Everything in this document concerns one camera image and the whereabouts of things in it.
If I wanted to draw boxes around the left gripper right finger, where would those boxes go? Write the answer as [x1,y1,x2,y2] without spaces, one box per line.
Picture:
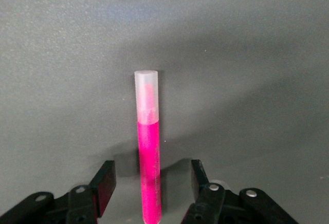
[180,159,300,224]

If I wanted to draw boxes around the pink marker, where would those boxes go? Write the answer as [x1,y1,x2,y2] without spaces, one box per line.
[134,69,162,224]

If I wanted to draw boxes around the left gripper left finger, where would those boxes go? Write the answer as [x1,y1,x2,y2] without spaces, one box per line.
[0,160,117,224]

